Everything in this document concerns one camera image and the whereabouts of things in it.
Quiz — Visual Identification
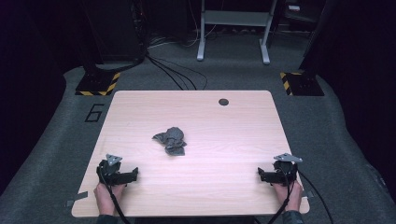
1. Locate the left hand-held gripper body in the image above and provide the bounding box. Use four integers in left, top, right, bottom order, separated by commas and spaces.
99, 153, 134, 188

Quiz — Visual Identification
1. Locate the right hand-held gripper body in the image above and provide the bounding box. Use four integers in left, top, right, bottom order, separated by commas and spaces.
263, 152, 304, 188

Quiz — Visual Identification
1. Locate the grey cloth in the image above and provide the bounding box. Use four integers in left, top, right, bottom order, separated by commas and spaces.
151, 126, 188, 157

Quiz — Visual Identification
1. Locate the person's left hand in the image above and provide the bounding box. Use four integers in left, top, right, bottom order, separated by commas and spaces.
93, 182, 128, 217

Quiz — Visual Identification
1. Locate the person's right hand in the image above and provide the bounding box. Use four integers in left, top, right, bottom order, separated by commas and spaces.
273, 179, 304, 213

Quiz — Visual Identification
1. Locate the black striped stand base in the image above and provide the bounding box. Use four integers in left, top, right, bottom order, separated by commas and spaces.
75, 71, 121, 97
278, 71, 325, 97

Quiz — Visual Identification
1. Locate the dark stand column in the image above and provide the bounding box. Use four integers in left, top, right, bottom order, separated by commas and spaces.
298, 0, 340, 75

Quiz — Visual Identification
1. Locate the black cabinet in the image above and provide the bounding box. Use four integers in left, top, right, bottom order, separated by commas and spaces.
81, 0, 148, 64

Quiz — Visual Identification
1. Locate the white metal stand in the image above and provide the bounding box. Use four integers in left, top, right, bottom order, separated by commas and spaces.
196, 0, 278, 65

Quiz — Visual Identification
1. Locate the thin black right gripper cable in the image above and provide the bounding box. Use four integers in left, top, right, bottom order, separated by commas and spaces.
297, 170, 334, 224

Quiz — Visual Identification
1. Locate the thick black floor cable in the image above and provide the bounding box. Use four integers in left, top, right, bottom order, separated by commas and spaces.
145, 54, 190, 91

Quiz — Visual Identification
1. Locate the thin black floor cable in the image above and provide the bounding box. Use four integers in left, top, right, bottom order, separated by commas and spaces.
148, 55, 208, 91

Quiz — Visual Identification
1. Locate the white floor cable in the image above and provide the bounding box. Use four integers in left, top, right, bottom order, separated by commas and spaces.
148, 23, 218, 49

